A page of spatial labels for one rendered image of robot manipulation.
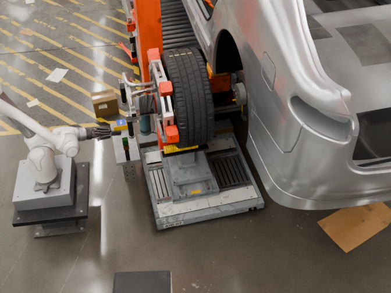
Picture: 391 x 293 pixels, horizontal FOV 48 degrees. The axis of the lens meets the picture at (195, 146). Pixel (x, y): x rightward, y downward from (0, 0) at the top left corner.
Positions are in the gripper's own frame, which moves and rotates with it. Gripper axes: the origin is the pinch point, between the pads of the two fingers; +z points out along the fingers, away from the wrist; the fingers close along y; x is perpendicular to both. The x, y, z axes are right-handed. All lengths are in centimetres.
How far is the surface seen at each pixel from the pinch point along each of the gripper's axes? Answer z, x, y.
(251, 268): 83, 50, -89
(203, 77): 44, -57, -14
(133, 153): 16.3, 21.7, 1.6
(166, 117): 22.5, -32.8, -23.0
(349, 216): 168, 26, -74
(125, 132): 15.3, 22.0, 24.2
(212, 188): 73, 36, -27
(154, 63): 21, -49, 12
